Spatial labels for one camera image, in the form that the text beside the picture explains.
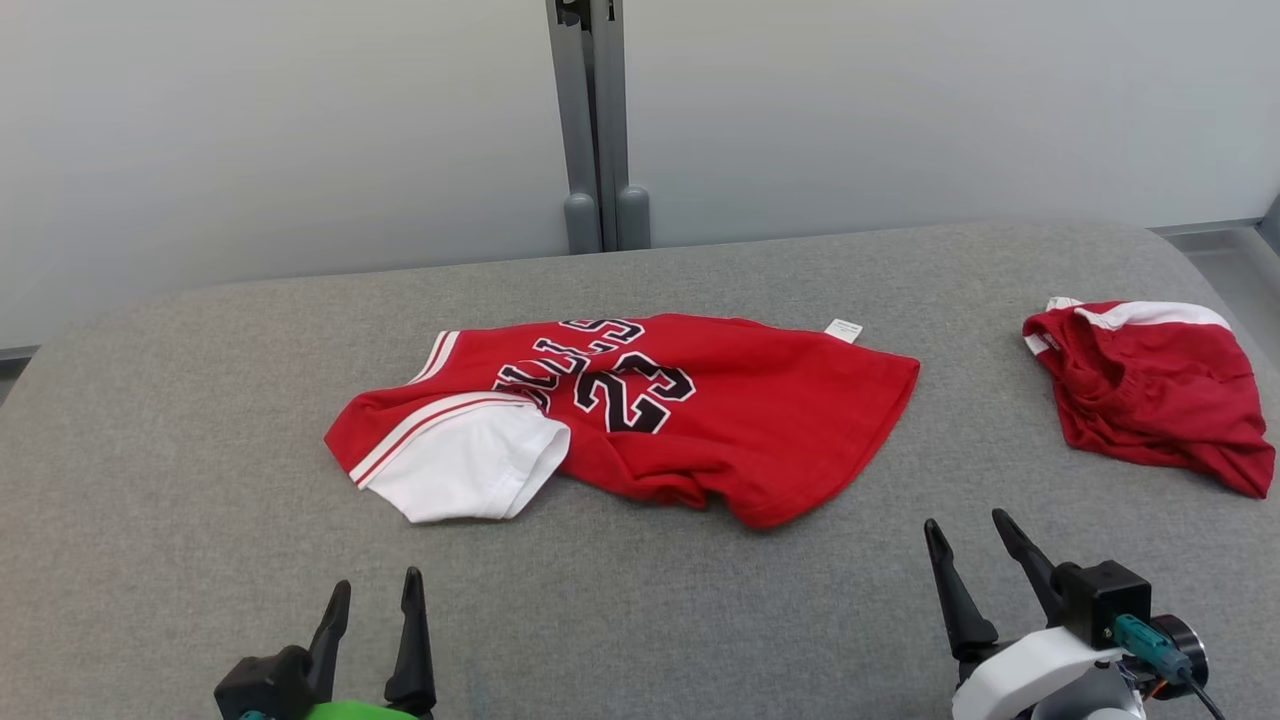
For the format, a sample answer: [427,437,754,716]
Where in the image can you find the grey vertical partition post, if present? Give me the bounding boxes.
[545,0,629,253]

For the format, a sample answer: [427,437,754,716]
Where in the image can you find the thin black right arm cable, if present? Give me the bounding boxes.
[1183,675,1229,720]

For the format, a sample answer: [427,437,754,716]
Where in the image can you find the red basketball jersey number 23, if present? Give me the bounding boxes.
[325,313,922,530]

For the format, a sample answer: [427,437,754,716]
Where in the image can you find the red shorts with white stripe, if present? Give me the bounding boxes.
[1021,296,1277,500]

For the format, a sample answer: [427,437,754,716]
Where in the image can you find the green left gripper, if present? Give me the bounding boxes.
[295,567,438,720]

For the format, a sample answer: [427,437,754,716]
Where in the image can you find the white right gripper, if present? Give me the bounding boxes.
[923,508,1126,720]

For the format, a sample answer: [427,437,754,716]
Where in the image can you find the grey rounded post cap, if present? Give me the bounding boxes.
[616,185,652,251]
[563,192,602,255]

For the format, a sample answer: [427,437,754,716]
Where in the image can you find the teal right cable connector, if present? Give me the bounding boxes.
[1112,613,1193,683]

